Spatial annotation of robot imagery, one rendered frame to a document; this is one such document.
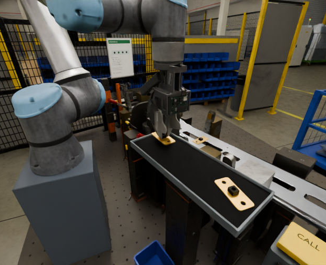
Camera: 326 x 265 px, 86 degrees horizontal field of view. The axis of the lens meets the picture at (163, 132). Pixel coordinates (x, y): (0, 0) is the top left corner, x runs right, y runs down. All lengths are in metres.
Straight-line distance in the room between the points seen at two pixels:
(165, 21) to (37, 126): 0.40
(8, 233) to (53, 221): 1.46
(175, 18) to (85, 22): 0.17
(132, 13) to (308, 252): 0.52
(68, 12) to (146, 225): 0.80
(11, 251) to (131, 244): 1.29
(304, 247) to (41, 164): 0.60
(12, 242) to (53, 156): 1.53
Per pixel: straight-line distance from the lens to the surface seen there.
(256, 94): 4.03
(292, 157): 0.87
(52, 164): 0.59
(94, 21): 0.36
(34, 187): 0.60
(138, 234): 0.88
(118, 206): 0.99
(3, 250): 2.05
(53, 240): 0.77
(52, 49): 0.65
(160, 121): 0.47
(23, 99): 0.54
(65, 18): 0.36
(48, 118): 0.54
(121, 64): 1.66
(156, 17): 0.42
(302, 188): 0.78
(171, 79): 0.41
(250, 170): 0.58
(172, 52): 0.41
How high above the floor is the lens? 1.44
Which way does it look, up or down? 28 degrees down
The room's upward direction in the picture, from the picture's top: straight up
